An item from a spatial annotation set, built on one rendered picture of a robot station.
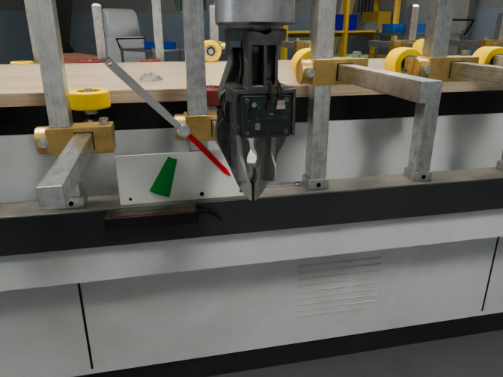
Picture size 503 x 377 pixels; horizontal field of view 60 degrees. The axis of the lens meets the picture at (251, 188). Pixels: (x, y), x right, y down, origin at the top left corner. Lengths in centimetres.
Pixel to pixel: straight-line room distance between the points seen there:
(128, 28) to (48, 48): 627
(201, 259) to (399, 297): 74
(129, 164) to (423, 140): 63
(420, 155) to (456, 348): 87
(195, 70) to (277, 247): 43
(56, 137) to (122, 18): 629
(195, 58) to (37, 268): 53
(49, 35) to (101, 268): 46
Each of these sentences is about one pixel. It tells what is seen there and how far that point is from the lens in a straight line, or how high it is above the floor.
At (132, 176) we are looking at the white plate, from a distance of 87.
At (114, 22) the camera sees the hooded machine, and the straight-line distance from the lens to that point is 706.
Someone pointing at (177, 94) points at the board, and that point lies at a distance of 100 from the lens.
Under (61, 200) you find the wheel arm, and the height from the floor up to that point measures 83.
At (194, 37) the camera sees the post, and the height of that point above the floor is 101.
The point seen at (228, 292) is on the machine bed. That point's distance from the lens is 128.
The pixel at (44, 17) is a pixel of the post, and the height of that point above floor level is 104.
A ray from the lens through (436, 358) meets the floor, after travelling 166.
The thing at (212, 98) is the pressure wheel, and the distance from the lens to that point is 93.
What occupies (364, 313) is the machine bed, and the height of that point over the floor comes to 18.
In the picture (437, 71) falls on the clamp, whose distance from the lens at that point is 100.
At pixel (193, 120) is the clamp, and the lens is 84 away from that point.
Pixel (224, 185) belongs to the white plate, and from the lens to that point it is 89.
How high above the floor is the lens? 103
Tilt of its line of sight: 20 degrees down
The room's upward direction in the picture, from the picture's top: straight up
